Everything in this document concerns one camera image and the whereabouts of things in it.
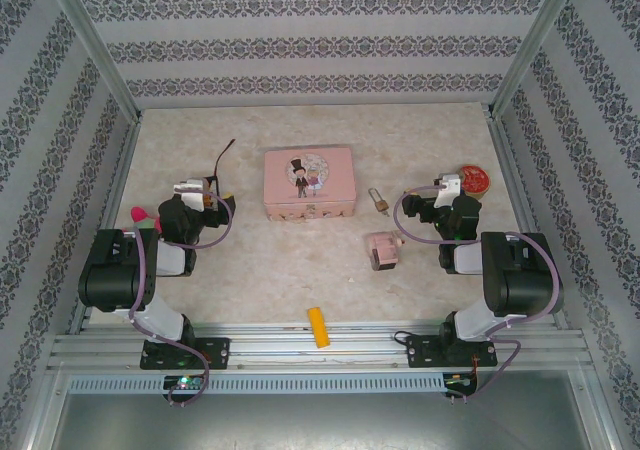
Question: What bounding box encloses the brass padlock long steel shackle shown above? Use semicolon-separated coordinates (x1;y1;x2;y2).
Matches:
368;187;390;214

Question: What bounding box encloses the pink wedding cartoon tin box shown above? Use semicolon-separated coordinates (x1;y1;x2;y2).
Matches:
263;144;359;223

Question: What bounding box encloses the colourful plush toy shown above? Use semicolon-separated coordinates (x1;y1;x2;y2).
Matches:
130;206;164;234

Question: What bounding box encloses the round gold tin red lid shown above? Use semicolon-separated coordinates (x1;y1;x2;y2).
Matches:
458;164;492;199

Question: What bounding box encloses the small pink plastic device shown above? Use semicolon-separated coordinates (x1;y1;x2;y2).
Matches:
366;231;405;272

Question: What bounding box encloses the yellow cylinder block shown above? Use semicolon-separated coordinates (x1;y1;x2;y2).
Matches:
307;307;333;348

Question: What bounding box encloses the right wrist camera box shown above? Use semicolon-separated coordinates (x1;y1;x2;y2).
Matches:
433;172;464;209

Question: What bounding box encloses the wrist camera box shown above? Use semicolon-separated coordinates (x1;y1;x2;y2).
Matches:
433;172;464;209
173;178;209;211

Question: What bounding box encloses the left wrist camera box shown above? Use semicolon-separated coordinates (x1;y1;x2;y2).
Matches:
173;178;209;211

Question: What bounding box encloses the thin red black wire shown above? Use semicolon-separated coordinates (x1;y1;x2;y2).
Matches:
213;138;239;181

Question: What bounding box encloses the aluminium side rail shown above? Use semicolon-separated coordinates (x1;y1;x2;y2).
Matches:
487;112;574;329
67;117;144;334

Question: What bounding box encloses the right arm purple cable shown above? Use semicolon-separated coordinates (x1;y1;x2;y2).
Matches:
393;184;565;404

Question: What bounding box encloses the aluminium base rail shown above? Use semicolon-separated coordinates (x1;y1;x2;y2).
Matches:
47;322;594;371

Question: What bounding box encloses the grey slotted cable duct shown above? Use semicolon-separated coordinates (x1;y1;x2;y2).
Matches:
67;373;446;395

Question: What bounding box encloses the aluminium frame post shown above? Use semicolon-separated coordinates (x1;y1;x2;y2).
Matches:
492;0;585;116
42;0;142;121

